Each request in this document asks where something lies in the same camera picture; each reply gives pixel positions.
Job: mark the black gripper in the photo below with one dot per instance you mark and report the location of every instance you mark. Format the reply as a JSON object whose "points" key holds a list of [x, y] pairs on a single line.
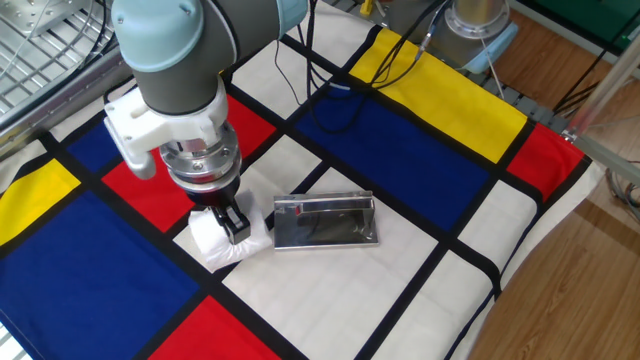
{"points": [[215, 197]]}

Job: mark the white toilet paper roll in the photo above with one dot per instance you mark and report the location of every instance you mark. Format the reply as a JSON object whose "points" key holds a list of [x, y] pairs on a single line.
{"points": [[210, 245]]}

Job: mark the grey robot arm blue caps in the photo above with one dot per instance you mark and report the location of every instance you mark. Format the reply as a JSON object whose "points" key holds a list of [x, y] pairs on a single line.
{"points": [[190, 60]]}

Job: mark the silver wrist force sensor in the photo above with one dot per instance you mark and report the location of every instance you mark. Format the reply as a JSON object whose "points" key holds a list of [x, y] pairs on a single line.
{"points": [[200, 160]]}

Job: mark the colour block grid tablecloth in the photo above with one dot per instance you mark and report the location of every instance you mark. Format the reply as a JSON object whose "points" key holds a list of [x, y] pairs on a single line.
{"points": [[390, 155]]}

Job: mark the yellow plastic clamp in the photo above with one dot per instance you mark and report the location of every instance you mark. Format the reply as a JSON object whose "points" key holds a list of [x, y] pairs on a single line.
{"points": [[367, 7]]}

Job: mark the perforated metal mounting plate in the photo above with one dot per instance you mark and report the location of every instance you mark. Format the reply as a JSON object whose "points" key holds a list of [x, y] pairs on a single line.
{"points": [[30, 12]]}

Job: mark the aluminium table edge rail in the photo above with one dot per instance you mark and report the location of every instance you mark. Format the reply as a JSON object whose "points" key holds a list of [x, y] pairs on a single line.
{"points": [[50, 105]]}

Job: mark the aluminium frame beam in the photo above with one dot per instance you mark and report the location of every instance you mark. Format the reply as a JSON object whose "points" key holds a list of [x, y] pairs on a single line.
{"points": [[610, 160]]}

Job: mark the aluminium frame post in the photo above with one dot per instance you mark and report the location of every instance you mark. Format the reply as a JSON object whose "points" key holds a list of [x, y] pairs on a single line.
{"points": [[605, 85]]}

